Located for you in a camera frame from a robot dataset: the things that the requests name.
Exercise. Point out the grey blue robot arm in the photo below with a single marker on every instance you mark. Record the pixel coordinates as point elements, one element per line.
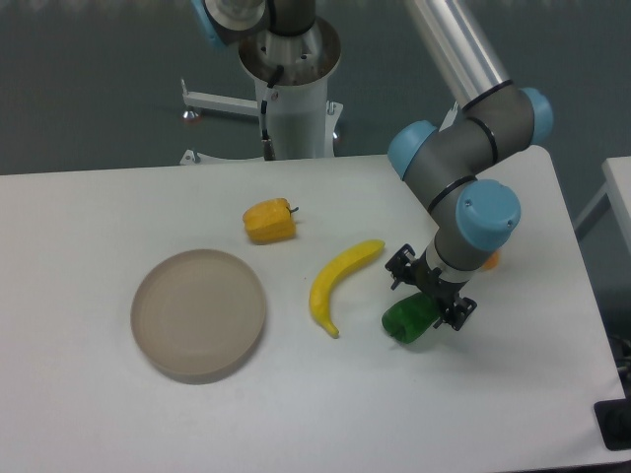
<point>441,165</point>

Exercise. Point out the black device at edge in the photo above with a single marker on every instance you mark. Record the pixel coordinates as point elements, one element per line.
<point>613,419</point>

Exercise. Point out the green bell pepper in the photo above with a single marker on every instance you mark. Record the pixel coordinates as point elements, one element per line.
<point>409,318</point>

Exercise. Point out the beige round plate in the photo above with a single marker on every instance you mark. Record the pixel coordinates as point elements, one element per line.
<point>198,316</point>

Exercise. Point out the white side table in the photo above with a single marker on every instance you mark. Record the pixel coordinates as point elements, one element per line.
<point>613,195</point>

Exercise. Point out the yellow bell pepper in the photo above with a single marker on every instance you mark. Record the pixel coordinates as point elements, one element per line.
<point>270,221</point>

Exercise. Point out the orange bell pepper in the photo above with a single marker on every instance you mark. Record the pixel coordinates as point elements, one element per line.
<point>492,262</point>

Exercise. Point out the yellow banana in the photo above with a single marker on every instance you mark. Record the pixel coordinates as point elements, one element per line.
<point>334,272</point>

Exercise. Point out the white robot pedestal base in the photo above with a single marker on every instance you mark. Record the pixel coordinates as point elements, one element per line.
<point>296,118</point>

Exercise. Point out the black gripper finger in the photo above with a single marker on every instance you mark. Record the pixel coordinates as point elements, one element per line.
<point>401,267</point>
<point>454,311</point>

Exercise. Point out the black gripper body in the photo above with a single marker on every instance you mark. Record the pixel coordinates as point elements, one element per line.
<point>430,282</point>

